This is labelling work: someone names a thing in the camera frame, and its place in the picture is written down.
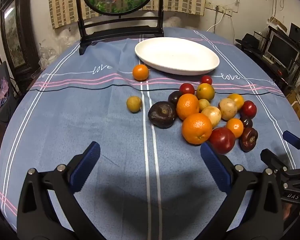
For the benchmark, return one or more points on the clear plastic bags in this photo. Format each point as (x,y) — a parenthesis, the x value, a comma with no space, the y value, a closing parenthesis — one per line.
(47,55)

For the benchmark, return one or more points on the blue striped tablecloth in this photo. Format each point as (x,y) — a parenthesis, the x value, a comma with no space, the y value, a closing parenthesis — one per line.
(90,120)

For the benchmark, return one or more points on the small yellow round fruit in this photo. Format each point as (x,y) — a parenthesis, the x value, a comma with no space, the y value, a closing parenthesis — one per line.
(204,104)

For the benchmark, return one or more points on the large orange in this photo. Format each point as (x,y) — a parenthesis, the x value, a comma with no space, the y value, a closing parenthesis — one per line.
(187,106)
(196,128)

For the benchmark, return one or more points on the computer monitor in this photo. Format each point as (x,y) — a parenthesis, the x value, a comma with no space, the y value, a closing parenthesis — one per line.
(281,50)

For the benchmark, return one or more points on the person's right hand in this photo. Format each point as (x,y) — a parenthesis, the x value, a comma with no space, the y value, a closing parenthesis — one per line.
(290,211)

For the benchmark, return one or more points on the dark red wrinkled fruit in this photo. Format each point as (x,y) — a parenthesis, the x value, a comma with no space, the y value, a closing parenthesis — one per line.
(248,138)

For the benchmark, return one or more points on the dark purple grape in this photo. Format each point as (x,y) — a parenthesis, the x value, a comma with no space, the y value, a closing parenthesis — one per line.
(246,122)

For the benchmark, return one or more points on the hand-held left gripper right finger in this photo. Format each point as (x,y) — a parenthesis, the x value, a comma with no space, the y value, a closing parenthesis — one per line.
(215,165)

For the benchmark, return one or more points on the tan round fruit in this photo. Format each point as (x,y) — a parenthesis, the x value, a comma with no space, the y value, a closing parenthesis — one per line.
(227,108)

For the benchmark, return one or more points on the black speaker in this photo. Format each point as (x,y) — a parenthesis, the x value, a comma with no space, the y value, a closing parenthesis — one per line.
(297,33)

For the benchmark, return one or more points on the black computer desk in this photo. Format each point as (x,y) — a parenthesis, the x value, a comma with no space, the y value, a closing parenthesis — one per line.
(272,70)

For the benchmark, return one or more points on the white oval plate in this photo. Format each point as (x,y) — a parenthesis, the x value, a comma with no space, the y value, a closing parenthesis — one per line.
(177,55)

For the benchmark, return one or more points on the chair with colourful cloth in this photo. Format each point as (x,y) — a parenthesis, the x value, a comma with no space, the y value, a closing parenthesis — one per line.
(2,100)

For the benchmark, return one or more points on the dark wood framed painting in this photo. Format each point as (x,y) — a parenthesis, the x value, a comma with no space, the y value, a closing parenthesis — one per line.
(12,35)

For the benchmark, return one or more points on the small orange tangerine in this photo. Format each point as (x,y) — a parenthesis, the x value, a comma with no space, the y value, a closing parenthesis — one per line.
(235,127)
(140,72)

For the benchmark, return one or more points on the large dark purple fruit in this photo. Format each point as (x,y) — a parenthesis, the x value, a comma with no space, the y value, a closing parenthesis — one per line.
(162,115)

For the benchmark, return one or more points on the yellow-orange citrus fruit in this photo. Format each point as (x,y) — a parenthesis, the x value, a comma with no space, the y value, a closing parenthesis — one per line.
(237,99)
(205,91)

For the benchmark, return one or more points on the red cherry tomato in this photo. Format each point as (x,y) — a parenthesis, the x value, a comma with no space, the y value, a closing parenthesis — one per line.
(206,79)
(186,88)

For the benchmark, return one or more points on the small cardboard box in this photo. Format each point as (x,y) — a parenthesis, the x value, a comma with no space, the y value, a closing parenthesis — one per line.
(277,23)

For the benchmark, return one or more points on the yellow-green round fruit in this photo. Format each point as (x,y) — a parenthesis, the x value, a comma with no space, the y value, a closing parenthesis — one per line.
(134,104)

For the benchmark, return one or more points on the white power strip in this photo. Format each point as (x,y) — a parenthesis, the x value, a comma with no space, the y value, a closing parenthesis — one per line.
(223,10)

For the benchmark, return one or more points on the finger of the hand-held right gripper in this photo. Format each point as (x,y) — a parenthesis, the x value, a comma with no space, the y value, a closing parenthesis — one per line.
(271,156)
(291,138)

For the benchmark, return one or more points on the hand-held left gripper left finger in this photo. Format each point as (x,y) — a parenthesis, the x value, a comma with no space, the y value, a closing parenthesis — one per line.
(88,162)

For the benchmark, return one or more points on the pale yellow round fruit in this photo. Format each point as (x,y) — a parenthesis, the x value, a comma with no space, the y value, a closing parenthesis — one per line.
(213,115)

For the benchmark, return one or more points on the white plastic bag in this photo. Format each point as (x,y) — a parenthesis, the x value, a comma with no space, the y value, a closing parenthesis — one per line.
(180,21)

